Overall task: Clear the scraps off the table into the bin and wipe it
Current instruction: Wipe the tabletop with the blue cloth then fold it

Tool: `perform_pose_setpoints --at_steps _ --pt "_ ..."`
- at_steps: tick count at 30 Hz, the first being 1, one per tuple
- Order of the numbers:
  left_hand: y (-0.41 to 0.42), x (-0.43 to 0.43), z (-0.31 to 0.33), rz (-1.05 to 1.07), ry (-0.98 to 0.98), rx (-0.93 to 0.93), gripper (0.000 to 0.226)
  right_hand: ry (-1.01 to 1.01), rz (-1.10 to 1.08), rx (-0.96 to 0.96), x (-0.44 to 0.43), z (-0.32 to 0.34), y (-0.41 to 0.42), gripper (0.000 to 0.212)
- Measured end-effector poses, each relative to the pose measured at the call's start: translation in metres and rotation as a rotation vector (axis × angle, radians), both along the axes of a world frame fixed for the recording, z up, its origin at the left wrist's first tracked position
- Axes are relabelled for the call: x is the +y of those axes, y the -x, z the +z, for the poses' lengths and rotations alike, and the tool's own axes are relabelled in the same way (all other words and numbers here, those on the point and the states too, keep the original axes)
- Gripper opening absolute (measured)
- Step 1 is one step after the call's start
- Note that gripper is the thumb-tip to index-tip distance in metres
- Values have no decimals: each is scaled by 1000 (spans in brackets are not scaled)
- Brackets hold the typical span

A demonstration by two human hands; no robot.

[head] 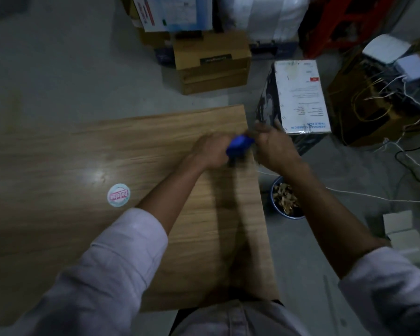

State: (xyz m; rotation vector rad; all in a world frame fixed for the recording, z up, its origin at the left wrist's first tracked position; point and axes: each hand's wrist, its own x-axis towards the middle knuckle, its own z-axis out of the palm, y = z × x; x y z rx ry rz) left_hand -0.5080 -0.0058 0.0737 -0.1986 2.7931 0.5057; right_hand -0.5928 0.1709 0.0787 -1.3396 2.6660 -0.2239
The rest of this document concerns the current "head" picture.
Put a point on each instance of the person's right hand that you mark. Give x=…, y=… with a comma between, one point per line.
x=278, y=150

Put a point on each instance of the person's left hand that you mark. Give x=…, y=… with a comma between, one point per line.
x=211, y=150

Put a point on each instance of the blue cloth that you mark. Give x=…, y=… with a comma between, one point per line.
x=238, y=146

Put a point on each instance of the blue round waste bin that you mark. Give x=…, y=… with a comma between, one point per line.
x=274, y=206

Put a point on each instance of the round white foil lid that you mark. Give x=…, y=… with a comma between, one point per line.
x=118, y=195

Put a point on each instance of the person's left forearm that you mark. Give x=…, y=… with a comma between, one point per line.
x=171, y=195

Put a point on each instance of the person's right forearm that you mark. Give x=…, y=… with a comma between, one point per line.
x=329, y=220

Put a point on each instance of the black box with white label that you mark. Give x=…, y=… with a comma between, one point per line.
x=301, y=94

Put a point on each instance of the large brown cardboard box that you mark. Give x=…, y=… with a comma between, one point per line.
x=343, y=111

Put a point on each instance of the dark blue small box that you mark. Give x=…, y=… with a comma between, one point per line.
x=164, y=57

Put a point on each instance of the small brown cardboard box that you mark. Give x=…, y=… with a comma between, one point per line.
x=154, y=38

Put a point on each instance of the black electronic device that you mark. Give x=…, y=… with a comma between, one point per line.
x=388, y=80

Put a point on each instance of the white wrapped package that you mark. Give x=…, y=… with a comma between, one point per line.
x=266, y=15

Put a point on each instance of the white blue printed box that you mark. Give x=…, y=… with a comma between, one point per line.
x=175, y=13

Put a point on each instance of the red plastic item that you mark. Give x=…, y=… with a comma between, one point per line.
x=343, y=24

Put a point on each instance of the white rounded device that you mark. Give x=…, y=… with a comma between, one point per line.
x=385, y=48

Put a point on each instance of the small open white carton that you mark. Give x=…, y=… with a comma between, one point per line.
x=404, y=237

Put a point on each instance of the small pale grey device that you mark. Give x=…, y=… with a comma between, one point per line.
x=414, y=68

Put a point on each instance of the light denim shirt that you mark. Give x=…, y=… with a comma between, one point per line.
x=101, y=269

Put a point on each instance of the black trousers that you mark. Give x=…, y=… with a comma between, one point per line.
x=182, y=318

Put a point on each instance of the wooden table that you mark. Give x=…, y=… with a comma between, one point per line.
x=56, y=234

